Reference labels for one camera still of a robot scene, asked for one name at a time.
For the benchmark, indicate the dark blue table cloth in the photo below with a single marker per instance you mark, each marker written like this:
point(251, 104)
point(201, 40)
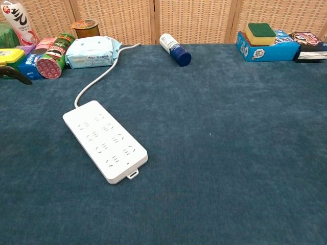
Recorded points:
point(204, 153)

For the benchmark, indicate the pink cookie box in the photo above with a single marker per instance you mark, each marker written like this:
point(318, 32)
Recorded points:
point(46, 43)

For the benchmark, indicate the light blue wet wipes pack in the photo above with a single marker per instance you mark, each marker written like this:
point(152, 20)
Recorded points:
point(89, 52)

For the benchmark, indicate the blue cardboard snack box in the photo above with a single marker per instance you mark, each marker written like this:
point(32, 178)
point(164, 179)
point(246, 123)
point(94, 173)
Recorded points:
point(268, 53)

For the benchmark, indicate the woven folding screen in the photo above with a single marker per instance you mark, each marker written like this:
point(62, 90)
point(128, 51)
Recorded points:
point(191, 18)

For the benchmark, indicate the green tea box stack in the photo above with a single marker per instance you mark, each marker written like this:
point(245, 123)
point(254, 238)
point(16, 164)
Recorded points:
point(7, 38)

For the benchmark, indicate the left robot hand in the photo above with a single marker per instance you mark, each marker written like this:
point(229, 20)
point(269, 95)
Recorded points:
point(15, 72)

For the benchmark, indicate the blue Oreo cookie box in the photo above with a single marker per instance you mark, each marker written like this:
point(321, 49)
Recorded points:
point(28, 68)

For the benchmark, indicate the yellow lidded box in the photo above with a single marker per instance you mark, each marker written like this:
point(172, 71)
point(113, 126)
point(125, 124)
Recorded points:
point(10, 56)

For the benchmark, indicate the instant noodle cup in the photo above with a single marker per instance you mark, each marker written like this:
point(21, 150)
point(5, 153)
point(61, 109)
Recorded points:
point(87, 30)

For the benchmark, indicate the green yellow sponge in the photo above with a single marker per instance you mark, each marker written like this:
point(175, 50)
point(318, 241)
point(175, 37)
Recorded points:
point(260, 34)

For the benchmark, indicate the white bottle with blue cap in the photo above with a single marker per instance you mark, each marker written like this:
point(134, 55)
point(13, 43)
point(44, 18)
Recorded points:
point(178, 53)

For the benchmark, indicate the white power strip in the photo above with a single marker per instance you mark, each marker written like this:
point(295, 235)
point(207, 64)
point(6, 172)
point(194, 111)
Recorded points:
point(102, 137)

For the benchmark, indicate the black snack bag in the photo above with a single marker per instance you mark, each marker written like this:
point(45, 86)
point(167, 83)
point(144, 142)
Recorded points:
point(311, 43)

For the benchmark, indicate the white red drink bottle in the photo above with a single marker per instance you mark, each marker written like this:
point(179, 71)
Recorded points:
point(20, 23)

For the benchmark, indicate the purple small box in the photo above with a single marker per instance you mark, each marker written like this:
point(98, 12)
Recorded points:
point(25, 49)

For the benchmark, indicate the green Pringles can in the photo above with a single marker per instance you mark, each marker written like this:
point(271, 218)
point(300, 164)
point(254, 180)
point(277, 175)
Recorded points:
point(55, 54)

